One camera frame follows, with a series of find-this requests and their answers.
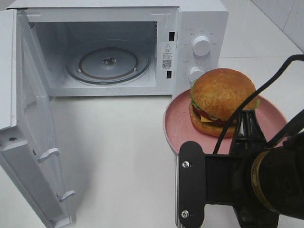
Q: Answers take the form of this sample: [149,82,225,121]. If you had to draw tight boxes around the burger with sesame bun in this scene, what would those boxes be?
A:
[189,68,256,137]

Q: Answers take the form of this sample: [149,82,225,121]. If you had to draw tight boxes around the white warning label sticker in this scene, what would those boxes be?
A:
[161,42,173,69]

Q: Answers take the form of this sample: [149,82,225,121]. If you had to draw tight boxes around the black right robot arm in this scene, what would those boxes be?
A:
[205,111,304,228]

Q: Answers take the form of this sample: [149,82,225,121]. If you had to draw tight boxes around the white microwave oven body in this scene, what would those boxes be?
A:
[5,0,228,97]

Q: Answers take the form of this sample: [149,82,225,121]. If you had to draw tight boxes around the upper white power knob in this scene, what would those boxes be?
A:
[191,35,211,57]

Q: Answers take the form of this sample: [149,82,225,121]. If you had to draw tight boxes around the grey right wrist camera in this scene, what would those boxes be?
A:
[175,141,206,228]

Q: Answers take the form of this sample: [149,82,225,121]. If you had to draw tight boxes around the pink round plate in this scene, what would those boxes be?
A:
[163,90,287,154]

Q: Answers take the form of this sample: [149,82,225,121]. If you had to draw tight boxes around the white microwave door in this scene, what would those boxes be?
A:
[0,9,75,228]

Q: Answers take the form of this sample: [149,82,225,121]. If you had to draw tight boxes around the lower white timer knob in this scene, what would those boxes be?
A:
[188,66,206,83]

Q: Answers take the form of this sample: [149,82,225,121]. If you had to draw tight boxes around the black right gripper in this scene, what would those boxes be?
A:
[205,111,279,228]

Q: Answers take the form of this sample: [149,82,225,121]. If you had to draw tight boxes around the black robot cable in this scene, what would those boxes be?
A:
[212,54,304,155]

